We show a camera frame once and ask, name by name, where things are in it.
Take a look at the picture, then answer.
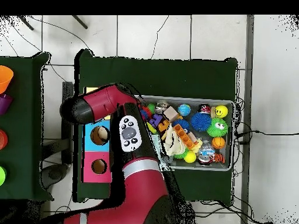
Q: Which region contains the thin black floor cable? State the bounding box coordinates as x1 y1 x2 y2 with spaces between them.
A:
150 15 169 60

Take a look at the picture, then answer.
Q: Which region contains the small orange basketball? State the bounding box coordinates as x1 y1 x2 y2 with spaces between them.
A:
211 136 226 150

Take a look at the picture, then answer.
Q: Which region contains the black upright bar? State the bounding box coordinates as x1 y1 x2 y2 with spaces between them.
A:
61 81 75 165

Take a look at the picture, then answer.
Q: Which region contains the black tripod leg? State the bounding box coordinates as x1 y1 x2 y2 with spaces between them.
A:
71 15 89 30
17 15 35 31

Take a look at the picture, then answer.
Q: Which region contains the blue spiky ball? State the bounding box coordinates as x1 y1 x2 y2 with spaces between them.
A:
190 112 213 132

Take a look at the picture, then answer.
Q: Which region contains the orange plastic bowl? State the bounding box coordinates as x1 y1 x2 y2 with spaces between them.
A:
0 65 14 95

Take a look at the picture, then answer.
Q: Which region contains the blue-label plastic bottle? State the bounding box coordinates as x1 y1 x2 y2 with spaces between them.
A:
197 141 217 167

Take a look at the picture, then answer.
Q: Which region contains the orange toy brick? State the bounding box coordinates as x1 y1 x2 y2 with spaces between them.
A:
173 123 199 150

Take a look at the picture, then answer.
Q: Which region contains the shallow mesh bin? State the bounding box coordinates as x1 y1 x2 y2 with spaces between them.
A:
136 94 235 172

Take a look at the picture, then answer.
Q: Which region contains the wooden box with three holes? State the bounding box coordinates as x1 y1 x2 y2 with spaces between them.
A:
81 86 113 184

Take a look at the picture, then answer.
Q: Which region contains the dark green tablecloth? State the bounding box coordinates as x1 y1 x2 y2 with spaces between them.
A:
73 48 239 203
0 51 54 202

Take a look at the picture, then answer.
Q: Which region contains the cream knitted cloth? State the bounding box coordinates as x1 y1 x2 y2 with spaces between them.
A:
162 123 187 156

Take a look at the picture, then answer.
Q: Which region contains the green spiky ball with eyes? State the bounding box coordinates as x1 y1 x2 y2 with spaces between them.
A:
206 117 229 138

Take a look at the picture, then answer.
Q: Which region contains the thick black floor cable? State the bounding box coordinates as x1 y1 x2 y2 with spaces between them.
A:
235 129 299 145

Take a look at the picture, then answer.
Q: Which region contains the yellow smiley ball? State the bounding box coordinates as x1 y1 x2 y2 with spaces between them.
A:
214 104 229 118

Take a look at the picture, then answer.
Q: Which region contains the purple plastic cup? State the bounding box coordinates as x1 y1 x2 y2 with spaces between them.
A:
0 93 13 116

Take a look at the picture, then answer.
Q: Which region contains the plain wooden block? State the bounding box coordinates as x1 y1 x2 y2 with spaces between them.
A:
162 105 179 122

